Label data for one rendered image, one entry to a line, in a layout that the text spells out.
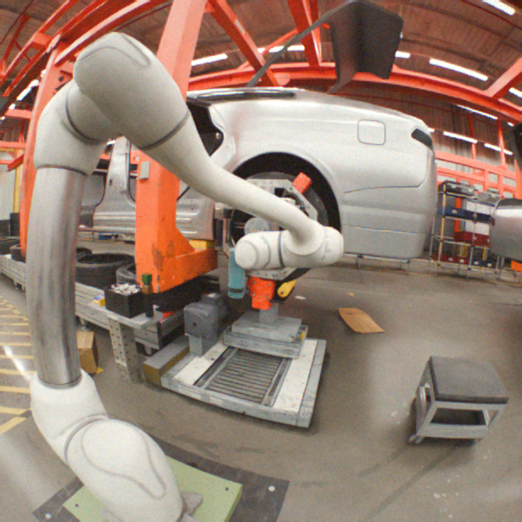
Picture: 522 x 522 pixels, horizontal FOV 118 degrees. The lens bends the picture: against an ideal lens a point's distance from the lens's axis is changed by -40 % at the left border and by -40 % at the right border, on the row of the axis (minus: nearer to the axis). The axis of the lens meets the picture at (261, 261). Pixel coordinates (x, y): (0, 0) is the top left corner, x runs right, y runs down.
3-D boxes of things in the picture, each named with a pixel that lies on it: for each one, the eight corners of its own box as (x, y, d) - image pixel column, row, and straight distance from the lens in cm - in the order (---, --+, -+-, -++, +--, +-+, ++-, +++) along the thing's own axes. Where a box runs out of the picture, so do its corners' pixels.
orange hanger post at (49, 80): (38, 254, 301) (70, 44, 360) (23, 258, 294) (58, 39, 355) (32, 253, 318) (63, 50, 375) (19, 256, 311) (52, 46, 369)
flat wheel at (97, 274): (58, 290, 250) (55, 263, 245) (91, 273, 302) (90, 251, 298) (119, 297, 215) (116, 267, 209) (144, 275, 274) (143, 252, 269)
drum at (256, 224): (280, 241, 147) (280, 216, 146) (269, 246, 126) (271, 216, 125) (255, 240, 151) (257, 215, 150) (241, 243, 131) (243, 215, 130)
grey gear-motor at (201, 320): (237, 335, 188) (238, 288, 175) (209, 363, 156) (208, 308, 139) (214, 330, 195) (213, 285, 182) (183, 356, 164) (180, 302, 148)
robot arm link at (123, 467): (153, 546, 56) (111, 502, 36) (87, 492, 65) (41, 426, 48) (199, 497, 60) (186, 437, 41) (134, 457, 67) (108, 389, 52)
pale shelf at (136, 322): (163, 318, 132) (163, 312, 130) (141, 330, 120) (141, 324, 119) (108, 301, 160) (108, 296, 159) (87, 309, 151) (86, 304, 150)
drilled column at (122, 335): (141, 377, 162) (131, 312, 142) (131, 385, 156) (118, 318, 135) (130, 371, 168) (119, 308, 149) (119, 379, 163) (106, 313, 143)
